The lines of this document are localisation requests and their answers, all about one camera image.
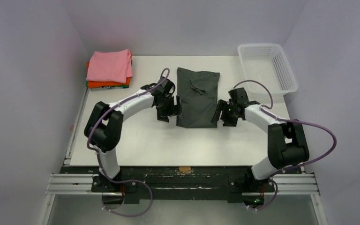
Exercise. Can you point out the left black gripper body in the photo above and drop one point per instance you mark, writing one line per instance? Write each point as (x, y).
(166, 108)

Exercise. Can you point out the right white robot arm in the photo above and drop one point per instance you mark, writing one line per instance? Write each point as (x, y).
(286, 144)

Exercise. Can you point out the folded pink t shirt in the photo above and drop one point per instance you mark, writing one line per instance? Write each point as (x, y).
(110, 67)

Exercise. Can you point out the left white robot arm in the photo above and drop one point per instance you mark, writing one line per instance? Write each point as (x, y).
(104, 126)

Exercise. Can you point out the white plastic basket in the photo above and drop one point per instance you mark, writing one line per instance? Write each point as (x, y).
(268, 65)

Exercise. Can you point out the brown tape piece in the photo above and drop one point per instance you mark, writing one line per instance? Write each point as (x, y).
(185, 169)

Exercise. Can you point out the black mounting base plate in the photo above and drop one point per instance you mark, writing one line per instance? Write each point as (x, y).
(229, 182)

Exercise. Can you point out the dark grey t shirt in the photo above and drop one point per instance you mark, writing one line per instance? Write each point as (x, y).
(198, 92)

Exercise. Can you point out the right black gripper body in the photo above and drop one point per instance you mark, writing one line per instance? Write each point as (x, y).
(226, 113)

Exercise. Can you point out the folded orange t shirt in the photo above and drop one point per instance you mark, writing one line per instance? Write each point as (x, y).
(94, 84)

